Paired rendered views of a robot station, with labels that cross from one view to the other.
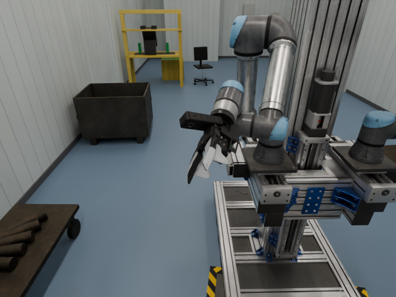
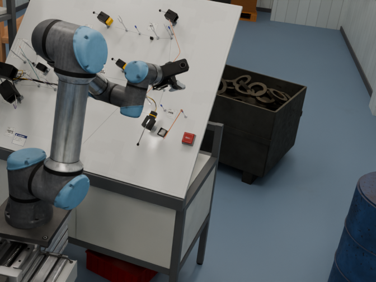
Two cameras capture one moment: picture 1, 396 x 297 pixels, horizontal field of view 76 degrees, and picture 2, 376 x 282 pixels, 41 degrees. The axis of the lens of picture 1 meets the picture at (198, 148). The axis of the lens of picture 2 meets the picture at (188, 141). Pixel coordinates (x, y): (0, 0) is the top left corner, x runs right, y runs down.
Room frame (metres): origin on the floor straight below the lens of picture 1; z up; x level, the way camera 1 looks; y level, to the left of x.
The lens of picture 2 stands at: (2.34, 0.30, 2.17)
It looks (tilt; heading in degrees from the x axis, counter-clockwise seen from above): 27 degrees down; 187
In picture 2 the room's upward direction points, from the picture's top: 6 degrees clockwise
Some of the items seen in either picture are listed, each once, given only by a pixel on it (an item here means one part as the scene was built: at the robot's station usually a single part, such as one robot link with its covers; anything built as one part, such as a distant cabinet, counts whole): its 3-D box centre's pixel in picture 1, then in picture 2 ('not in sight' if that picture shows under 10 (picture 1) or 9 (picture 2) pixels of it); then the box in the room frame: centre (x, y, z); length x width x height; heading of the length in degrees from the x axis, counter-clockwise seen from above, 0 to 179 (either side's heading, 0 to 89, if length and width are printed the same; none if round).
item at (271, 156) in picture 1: (269, 149); (28, 202); (1.09, -0.35, 1.21); 0.15 x 0.15 x 0.10
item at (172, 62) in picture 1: (155, 48); not in sight; (7.13, 1.11, 0.90); 1.46 x 1.24 x 1.80; 91
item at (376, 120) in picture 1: (377, 126); not in sight; (1.10, -0.86, 1.33); 0.13 x 0.12 x 0.14; 92
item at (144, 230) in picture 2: not in sight; (123, 222); (0.31, -0.25, 0.60); 0.55 x 0.03 x 0.39; 81
